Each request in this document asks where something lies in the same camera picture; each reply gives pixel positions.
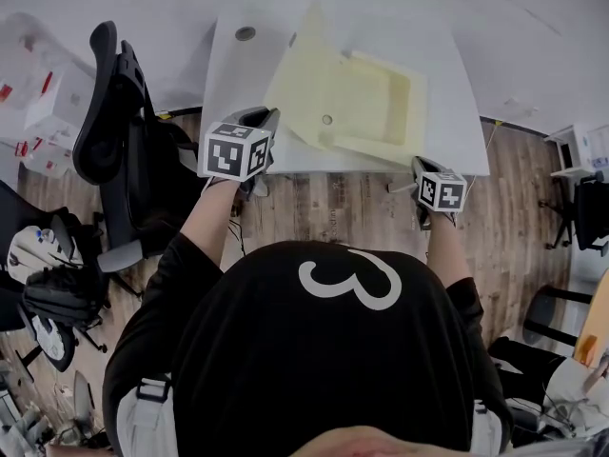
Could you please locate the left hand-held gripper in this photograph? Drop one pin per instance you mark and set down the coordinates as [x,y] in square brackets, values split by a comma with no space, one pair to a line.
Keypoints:
[223,155]

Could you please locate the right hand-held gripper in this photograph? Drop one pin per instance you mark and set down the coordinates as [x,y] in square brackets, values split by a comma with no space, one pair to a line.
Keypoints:
[442,193]

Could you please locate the person's left forearm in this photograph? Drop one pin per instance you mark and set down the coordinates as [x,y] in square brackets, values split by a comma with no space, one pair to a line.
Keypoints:
[209,226]

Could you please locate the person's right forearm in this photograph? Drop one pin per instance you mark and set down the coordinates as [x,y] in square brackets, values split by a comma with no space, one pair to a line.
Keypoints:
[447,250]

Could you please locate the black mesh office chair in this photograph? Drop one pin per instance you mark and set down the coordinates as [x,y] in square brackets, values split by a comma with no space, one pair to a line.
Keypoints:
[123,160]

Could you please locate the white shelf unit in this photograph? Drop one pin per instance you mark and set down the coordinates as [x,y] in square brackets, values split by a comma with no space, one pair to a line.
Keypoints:
[578,148]

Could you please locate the black swivel chair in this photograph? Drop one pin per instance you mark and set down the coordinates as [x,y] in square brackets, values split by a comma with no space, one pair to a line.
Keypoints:
[590,212]

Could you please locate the black round stand base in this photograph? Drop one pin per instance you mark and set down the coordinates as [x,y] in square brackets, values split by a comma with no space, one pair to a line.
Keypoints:
[542,314]

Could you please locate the white cardboard box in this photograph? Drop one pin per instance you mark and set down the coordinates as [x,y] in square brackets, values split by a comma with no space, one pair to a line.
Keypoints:
[57,98]

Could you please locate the light wooden table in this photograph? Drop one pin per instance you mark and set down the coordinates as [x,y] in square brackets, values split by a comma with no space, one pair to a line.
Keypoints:
[595,317]

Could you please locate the person's black printed t-shirt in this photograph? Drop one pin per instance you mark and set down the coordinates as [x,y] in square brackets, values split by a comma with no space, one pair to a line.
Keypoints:
[285,350]

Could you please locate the black backpack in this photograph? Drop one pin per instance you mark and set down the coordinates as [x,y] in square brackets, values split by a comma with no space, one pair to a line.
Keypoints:
[62,293]

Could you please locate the black office chair with backpack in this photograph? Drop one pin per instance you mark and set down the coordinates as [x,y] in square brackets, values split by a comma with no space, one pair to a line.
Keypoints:
[19,217]

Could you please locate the clear plastic bag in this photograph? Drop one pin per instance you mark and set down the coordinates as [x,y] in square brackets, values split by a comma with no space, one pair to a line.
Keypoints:
[28,50]

